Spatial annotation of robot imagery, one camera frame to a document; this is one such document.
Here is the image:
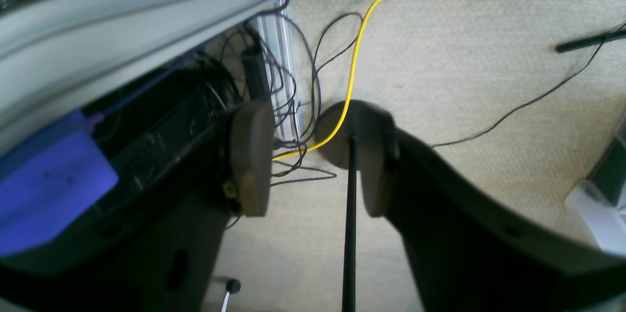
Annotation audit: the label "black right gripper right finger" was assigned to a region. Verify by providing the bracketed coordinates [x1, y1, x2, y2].
[360, 102, 625, 312]

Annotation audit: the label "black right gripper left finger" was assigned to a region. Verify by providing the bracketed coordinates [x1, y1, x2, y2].
[0, 101, 275, 312]

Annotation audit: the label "black stand rod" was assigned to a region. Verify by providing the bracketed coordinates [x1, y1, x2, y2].
[341, 135, 358, 312]

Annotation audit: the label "blue box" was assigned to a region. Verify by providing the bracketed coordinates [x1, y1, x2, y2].
[0, 111, 118, 257]

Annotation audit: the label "black round stand base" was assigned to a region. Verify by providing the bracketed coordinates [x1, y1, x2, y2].
[314, 100, 366, 170]

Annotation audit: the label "black tangled cables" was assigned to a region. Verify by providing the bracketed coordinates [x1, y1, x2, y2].
[196, 9, 363, 188]

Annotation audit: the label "aluminium frame rail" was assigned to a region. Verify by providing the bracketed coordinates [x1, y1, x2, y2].
[0, 0, 277, 155]

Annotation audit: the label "yellow cable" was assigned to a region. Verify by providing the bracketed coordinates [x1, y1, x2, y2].
[272, 0, 551, 161]

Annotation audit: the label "black thin cable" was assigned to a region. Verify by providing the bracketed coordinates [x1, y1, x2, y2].
[430, 22, 626, 149]

